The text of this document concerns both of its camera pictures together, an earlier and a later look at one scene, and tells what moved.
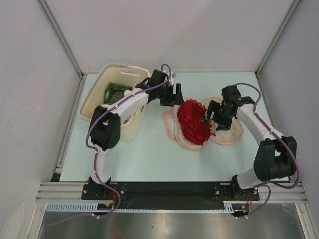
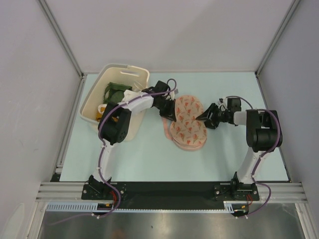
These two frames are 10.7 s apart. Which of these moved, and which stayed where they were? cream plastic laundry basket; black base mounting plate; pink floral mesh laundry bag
Moved: pink floral mesh laundry bag
Stayed: cream plastic laundry basket; black base mounting plate
